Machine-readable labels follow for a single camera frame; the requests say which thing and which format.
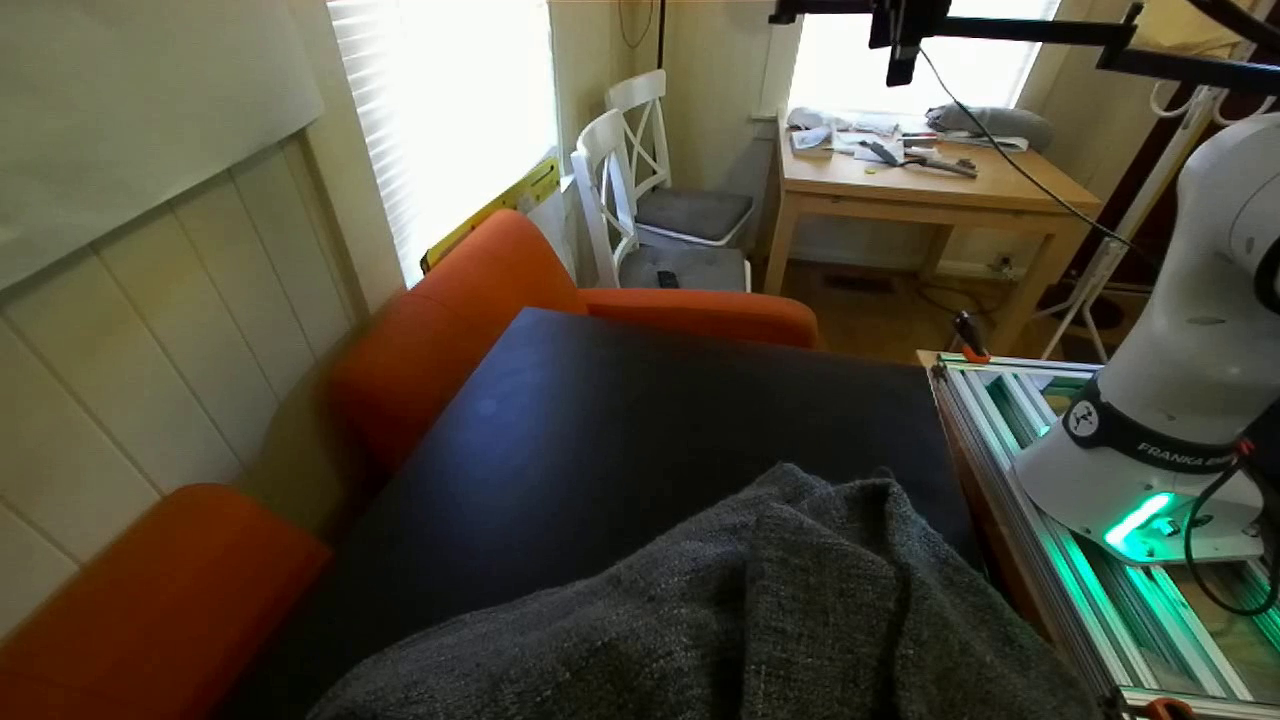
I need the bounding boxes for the gray seat cushion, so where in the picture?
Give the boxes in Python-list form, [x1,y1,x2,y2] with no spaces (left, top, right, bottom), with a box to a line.
[633,184,758,250]
[618,238,752,294]

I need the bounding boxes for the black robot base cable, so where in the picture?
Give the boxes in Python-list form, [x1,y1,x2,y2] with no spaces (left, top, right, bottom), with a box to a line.
[1175,396,1280,618]

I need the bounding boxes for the yellow flat board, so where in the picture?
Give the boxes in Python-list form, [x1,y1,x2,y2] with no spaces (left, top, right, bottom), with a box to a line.
[417,146,572,280]

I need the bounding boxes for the pile of white papers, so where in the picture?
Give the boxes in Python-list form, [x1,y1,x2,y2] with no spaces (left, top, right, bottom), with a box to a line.
[784,103,912,173]

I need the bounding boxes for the gray cloth bundle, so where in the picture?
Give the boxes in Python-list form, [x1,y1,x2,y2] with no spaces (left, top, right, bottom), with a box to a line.
[924,101,1054,144]

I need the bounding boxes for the white tripod stand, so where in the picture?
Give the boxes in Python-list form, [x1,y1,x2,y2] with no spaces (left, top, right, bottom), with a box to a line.
[1038,79,1224,364]

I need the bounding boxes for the dark hand tool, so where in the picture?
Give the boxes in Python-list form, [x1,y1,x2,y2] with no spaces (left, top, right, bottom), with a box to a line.
[900,144,979,184]

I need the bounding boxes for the black overhead camera rig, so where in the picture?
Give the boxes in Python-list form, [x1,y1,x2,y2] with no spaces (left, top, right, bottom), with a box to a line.
[770,0,1280,95]

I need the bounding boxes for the thin black hanging cable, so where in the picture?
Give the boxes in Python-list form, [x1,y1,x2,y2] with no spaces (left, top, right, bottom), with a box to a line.
[916,48,1115,250]

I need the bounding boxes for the light wooden desk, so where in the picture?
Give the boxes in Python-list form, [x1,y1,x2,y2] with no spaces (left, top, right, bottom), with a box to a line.
[761,115,1109,351]

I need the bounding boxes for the orange bar clamp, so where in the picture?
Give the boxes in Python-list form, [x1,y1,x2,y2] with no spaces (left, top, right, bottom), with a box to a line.
[948,309,994,367]
[1124,690,1214,720]

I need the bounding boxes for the gray knitted blanket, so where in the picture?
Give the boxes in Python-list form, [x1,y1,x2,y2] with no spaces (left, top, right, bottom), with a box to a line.
[303,458,1113,720]

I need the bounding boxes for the white wooden chair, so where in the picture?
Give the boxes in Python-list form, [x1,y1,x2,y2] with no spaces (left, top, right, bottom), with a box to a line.
[604,68,758,250]
[572,106,758,294]

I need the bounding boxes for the white hanging sheet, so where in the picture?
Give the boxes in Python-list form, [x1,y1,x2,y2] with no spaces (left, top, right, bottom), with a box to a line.
[0,0,328,294]

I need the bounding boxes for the white window blind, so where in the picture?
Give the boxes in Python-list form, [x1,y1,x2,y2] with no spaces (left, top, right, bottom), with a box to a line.
[323,0,565,286]

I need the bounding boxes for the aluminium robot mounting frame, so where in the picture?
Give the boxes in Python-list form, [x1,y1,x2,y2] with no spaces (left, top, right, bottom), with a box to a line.
[916,348,1280,720]

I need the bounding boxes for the black low table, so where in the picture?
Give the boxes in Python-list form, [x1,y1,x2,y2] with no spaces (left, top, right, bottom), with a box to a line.
[217,309,985,720]

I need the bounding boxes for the orange upholstered armchair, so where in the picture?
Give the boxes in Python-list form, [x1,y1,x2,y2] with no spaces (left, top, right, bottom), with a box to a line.
[328,207,821,485]
[0,479,336,720]

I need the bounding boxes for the bright window pane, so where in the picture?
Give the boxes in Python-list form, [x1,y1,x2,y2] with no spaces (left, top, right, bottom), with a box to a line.
[784,0,1066,132]

